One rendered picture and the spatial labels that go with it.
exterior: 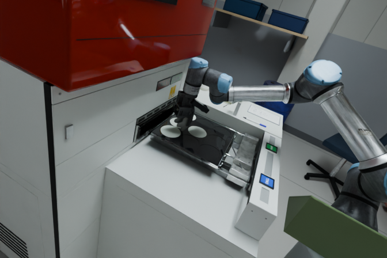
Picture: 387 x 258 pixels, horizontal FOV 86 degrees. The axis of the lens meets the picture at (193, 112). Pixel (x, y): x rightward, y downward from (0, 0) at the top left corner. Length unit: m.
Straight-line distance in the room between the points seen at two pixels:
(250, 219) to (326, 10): 2.92
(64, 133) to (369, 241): 0.96
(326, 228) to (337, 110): 0.41
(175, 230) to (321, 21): 3.01
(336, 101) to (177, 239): 0.78
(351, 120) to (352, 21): 2.82
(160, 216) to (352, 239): 0.65
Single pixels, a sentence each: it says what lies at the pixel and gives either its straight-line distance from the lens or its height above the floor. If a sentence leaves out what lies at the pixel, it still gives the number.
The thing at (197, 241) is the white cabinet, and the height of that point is 0.73.
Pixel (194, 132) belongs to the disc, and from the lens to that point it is 1.06.
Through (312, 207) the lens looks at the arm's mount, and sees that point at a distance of 0.87.
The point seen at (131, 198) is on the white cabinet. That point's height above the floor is 0.74.
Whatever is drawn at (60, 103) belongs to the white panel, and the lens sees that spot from 0.60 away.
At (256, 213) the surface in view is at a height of 0.93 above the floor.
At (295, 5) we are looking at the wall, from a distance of 3.66.
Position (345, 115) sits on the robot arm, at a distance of 0.90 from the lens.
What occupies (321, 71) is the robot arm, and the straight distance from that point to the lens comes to 0.90.
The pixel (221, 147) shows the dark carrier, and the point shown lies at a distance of 1.03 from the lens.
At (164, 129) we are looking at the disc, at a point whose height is 0.90.
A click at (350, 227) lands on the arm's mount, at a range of 0.90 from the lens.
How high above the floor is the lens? 1.47
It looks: 27 degrees down
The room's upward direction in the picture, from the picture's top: 17 degrees clockwise
